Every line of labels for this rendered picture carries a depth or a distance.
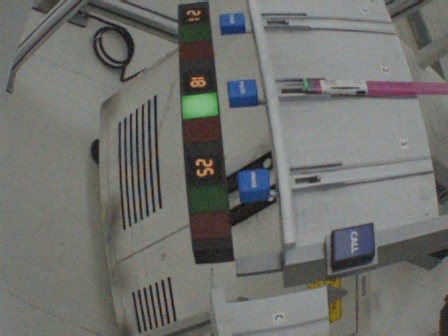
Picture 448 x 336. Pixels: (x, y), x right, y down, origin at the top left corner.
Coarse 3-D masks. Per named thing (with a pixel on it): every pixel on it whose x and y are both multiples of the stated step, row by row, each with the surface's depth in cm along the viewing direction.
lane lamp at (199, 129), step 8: (184, 120) 119; (192, 120) 119; (200, 120) 119; (208, 120) 119; (216, 120) 119; (184, 128) 119; (192, 128) 118; (200, 128) 118; (208, 128) 118; (216, 128) 118; (184, 136) 118; (192, 136) 118; (200, 136) 118; (208, 136) 118; (216, 136) 118
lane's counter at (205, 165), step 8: (192, 160) 117; (200, 160) 116; (208, 160) 116; (216, 160) 116; (192, 168) 116; (200, 168) 116; (208, 168) 116; (216, 168) 116; (192, 176) 116; (200, 176) 116; (208, 176) 115; (216, 176) 115
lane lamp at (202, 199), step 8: (224, 184) 115; (192, 192) 115; (200, 192) 115; (208, 192) 115; (216, 192) 114; (224, 192) 114; (192, 200) 114; (200, 200) 114; (208, 200) 114; (216, 200) 114; (224, 200) 114; (192, 208) 114; (200, 208) 114; (208, 208) 114; (216, 208) 114; (224, 208) 114
